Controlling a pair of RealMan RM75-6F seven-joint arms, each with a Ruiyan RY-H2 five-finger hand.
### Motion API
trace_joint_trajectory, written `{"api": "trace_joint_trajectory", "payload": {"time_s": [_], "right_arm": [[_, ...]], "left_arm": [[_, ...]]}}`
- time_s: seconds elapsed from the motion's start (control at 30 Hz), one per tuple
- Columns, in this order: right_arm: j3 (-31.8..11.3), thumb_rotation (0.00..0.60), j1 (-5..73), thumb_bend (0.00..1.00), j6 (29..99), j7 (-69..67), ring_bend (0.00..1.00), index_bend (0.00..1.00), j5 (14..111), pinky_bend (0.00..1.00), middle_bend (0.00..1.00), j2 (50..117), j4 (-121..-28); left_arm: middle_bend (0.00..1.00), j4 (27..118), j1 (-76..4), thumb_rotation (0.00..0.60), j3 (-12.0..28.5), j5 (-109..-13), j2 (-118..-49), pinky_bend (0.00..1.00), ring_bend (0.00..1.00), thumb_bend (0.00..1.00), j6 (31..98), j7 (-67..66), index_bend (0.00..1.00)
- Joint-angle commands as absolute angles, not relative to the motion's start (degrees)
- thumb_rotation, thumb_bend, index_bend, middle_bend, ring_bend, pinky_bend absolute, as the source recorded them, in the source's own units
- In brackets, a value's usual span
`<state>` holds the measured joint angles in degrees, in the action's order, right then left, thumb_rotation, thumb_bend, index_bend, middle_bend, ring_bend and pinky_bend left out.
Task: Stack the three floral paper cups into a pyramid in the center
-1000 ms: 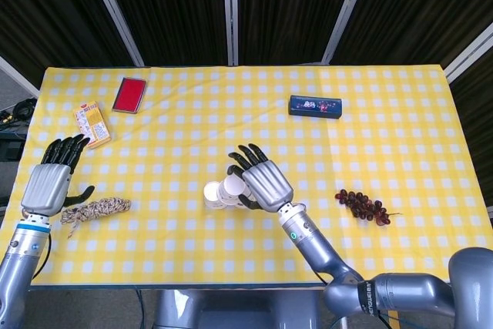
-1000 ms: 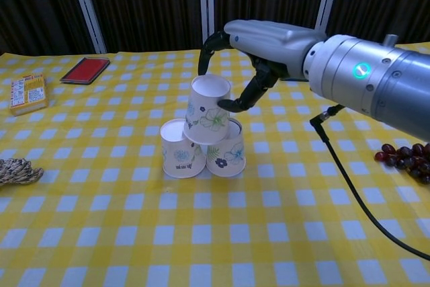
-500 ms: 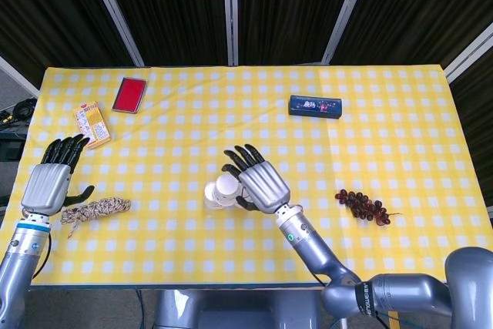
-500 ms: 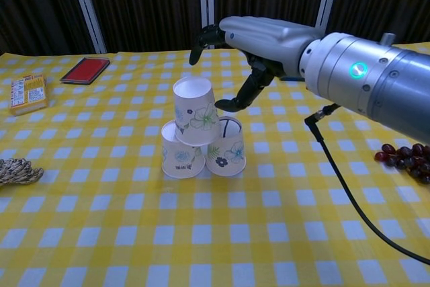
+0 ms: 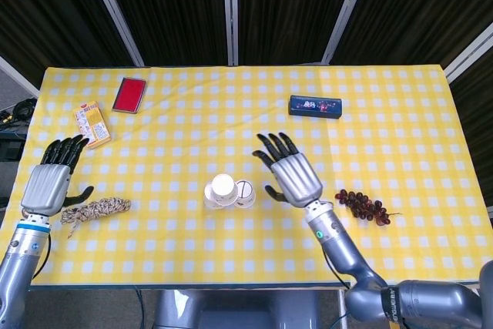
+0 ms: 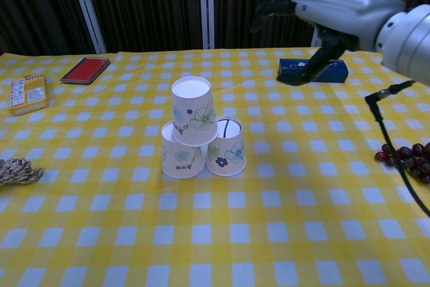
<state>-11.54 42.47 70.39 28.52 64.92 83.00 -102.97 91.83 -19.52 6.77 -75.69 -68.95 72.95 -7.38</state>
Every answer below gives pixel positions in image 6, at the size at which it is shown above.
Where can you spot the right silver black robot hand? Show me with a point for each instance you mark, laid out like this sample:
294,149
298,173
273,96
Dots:
336,8

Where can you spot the paper cup with green flower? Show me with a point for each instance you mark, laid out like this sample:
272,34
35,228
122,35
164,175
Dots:
195,112

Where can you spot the paper cup with text print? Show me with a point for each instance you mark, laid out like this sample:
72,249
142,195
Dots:
181,162

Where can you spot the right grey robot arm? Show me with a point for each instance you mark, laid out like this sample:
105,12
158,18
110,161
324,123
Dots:
410,41

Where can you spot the dark blue printed box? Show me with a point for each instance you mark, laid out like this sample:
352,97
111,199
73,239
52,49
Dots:
292,67

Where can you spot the bunch of dark red grapes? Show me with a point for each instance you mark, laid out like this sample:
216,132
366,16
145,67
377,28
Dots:
416,161

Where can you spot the paper cup with line mark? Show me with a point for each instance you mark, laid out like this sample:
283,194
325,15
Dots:
228,156

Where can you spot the yellow white checked tablecloth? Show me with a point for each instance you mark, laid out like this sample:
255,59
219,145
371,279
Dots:
215,226

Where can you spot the red pad in black case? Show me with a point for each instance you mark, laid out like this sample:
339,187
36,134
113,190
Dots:
85,70

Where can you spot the yellow carton box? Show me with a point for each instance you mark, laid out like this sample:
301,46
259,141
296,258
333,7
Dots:
28,95

